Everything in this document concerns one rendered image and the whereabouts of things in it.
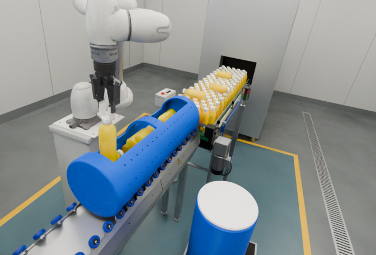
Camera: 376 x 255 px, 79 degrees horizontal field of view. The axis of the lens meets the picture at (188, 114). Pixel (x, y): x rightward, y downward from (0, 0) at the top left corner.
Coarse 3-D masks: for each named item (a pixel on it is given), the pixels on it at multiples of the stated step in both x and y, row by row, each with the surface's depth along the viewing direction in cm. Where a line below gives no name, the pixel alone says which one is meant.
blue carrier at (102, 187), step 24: (144, 120) 123; (168, 120) 130; (192, 120) 151; (120, 144) 129; (144, 144) 108; (168, 144) 123; (72, 168) 94; (96, 168) 87; (120, 168) 92; (144, 168) 103; (96, 192) 93; (120, 192) 89
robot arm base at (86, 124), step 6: (66, 120) 154; (72, 120) 153; (78, 120) 150; (84, 120) 150; (90, 120) 152; (96, 120) 157; (72, 126) 147; (78, 126) 151; (84, 126) 150; (90, 126) 152
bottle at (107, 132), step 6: (102, 126) 90; (108, 126) 90; (114, 126) 93; (102, 132) 90; (108, 132) 90; (114, 132) 92; (102, 138) 91; (108, 138) 91; (114, 138) 93; (102, 144) 92; (108, 144) 92; (114, 144) 94; (102, 150) 94; (108, 150) 94; (114, 150) 96; (108, 156) 95; (114, 156) 97
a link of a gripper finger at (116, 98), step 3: (120, 81) 82; (114, 84) 82; (117, 84) 81; (120, 84) 83; (114, 87) 82; (117, 87) 83; (114, 90) 82; (117, 90) 83; (114, 93) 83; (117, 93) 84; (114, 96) 84; (117, 96) 84; (114, 99) 84; (117, 99) 85; (114, 102) 85; (114, 105) 85
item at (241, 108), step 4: (240, 108) 194; (244, 108) 194; (240, 112) 196; (240, 116) 197; (240, 120) 198; (236, 124) 201; (240, 124) 200; (236, 128) 202; (236, 132) 204; (236, 136) 205; (232, 140) 209; (236, 140) 209; (232, 144) 210; (232, 148) 212; (232, 152) 213; (228, 156) 216; (232, 156) 216; (228, 168) 222; (224, 172) 225; (228, 172) 226; (224, 176) 227; (224, 180) 229
